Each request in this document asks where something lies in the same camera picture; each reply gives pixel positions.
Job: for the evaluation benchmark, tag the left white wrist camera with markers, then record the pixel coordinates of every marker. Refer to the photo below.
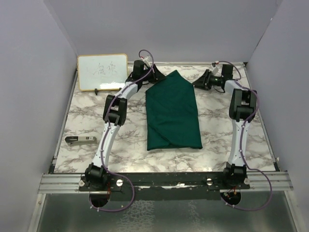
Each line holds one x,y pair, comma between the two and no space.
148,61

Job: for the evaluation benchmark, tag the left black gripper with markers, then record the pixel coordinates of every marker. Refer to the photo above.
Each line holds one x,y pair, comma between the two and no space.
156,75

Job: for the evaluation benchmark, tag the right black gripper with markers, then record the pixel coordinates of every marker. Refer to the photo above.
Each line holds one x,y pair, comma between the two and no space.
203,82

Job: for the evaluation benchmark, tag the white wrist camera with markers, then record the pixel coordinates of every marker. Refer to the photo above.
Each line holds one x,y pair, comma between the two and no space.
214,68
148,61

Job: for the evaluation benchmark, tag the black mounting base rail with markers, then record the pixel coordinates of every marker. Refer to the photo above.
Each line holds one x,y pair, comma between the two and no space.
113,183

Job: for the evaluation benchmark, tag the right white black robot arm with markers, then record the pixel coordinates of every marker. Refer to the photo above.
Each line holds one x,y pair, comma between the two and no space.
242,110

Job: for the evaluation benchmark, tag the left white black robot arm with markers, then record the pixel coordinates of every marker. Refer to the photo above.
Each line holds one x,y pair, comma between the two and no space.
114,116

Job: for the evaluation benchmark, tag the small framed whiteboard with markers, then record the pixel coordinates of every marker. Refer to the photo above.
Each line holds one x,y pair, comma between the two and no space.
102,72

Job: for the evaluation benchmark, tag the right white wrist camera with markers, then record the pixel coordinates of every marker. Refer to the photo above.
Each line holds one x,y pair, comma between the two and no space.
214,68

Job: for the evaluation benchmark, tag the green surgical drape cloth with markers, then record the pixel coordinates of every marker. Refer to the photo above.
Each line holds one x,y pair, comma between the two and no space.
172,115

